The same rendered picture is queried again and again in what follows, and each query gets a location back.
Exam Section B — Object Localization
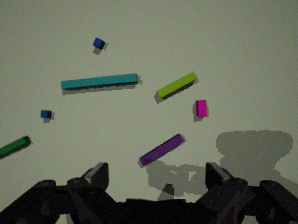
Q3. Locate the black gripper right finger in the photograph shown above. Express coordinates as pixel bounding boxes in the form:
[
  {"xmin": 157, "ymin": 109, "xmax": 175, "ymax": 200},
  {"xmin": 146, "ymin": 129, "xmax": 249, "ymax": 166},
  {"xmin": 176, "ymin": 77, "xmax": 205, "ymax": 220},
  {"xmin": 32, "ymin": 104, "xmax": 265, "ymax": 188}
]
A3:
[{"xmin": 175, "ymin": 162, "xmax": 298, "ymax": 224}]

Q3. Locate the small blue cube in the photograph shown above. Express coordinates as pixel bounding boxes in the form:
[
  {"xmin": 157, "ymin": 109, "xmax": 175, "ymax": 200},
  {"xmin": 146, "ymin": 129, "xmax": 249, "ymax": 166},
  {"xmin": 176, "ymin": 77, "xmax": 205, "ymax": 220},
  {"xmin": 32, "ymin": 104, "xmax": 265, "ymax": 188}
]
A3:
[
  {"xmin": 40, "ymin": 110, "xmax": 52, "ymax": 118},
  {"xmin": 93, "ymin": 38, "xmax": 105, "ymax": 50}
]

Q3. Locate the turquoise rod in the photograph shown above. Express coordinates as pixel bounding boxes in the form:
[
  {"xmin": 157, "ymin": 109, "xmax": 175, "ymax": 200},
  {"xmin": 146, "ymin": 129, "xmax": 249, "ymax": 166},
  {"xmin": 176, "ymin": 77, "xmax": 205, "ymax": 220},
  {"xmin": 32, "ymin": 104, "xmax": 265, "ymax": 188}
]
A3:
[{"xmin": 61, "ymin": 73, "xmax": 138, "ymax": 90}]

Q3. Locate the magenta rod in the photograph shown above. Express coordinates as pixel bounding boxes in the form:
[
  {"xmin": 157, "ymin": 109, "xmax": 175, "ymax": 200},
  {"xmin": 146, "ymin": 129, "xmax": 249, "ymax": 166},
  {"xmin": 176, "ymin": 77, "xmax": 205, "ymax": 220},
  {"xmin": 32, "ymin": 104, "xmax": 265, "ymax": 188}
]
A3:
[{"xmin": 196, "ymin": 100, "xmax": 207, "ymax": 117}]

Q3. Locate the purple rod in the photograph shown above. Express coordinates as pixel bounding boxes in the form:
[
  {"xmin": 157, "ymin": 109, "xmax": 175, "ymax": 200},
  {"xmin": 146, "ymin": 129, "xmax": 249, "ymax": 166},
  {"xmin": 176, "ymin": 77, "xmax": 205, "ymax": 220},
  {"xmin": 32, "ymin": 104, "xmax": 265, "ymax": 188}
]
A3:
[{"xmin": 139, "ymin": 133, "xmax": 184, "ymax": 166}]

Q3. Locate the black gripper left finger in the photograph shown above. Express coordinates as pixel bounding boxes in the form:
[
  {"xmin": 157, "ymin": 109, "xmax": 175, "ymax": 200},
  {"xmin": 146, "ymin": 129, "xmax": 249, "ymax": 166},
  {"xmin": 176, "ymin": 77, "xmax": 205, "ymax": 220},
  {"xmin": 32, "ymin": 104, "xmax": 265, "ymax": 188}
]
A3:
[{"xmin": 0, "ymin": 162, "xmax": 135, "ymax": 224}]

